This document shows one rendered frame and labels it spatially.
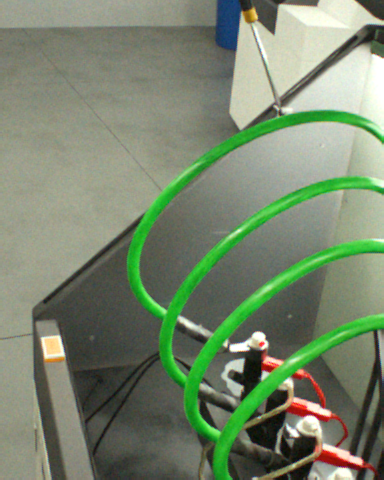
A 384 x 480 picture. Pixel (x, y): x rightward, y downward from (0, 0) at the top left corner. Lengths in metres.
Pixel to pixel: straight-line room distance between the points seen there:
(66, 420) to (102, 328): 0.27
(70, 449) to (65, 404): 0.09
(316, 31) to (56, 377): 2.78
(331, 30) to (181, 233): 2.56
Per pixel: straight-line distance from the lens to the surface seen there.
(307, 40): 3.62
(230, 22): 6.99
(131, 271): 0.82
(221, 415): 1.02
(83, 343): 1.27
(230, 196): 1.18
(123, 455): 1.16
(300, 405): 0.90
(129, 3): 7.62
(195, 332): 0.89
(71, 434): 1.02
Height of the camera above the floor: 1.67
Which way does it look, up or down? 28 degrees down
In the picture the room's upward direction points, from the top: 6 degrees clockwise
